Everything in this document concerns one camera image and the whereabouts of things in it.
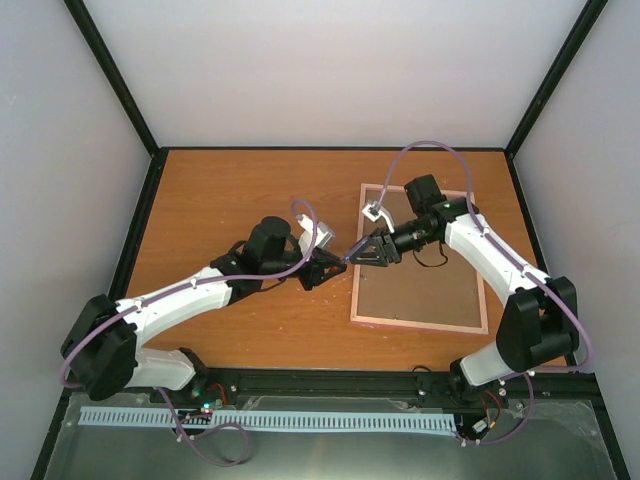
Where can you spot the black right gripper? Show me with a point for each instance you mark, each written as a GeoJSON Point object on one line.
{"type": "Point", "coordinates": [387, 250]}

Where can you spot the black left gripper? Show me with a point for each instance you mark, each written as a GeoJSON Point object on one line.
{"type": "Point", "coordinates": [314, 276]}

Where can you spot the red blue screwdriver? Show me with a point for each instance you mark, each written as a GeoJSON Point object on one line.
{"type": "Point", "coordinates": [354, 253]}

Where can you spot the pink wooden photo frame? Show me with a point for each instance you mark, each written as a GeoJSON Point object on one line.
{"type": "Point", "coordinates": [432, 288]}

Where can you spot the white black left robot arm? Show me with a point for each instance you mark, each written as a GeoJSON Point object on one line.
{"type": "Point", "coordinates": [106, 350]}

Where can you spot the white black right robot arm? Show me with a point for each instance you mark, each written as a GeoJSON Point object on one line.
{"type": "Point", "coordinates": [539, 322]}

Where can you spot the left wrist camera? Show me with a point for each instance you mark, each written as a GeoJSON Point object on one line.
{"type": "Point", "coordinates": [315, 235]}

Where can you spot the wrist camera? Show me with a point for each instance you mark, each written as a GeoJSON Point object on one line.
{"type": "Point", "coordinates": [315, 235]}
{"type": "Point", "coordinates": [374, 212]}

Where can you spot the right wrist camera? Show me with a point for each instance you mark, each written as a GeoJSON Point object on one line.
{"type": "Point", "coordinates": [374, 212]}

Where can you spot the light blue cable duct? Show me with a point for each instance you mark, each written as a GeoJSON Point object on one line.
{"type": "Point", "coordinates": [274, 421]}

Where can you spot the black enclosure frame post right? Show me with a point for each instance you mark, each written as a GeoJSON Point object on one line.
{"type": "Point", "coordinates": [579, 32]}

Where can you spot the black enclosure frame post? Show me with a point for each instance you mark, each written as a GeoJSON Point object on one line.
{"type": "Point", "coordinates": [579, 32]}
{"type": "Point", "coordinates": [100, 51]}

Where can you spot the black enclosure frame post left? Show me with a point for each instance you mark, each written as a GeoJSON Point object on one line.
{"type": "Point", "coordinates": [100, 51]}

